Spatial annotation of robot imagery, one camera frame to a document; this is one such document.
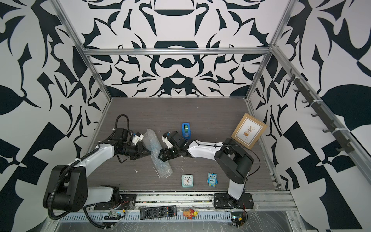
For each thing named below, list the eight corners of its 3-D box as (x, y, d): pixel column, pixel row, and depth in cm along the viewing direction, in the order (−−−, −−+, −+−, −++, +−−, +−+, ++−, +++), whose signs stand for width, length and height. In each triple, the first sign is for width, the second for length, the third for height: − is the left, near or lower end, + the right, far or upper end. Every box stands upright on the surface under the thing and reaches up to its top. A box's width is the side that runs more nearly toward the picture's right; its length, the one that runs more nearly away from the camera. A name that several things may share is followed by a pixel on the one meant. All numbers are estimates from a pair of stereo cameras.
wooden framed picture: (230, 137, 100) (237, 123, 88) (239, 126, 105) (246, 112, 93) (250, 150, 94) (260, 137, 81) (258, 138, 99) (268, 125, 87)
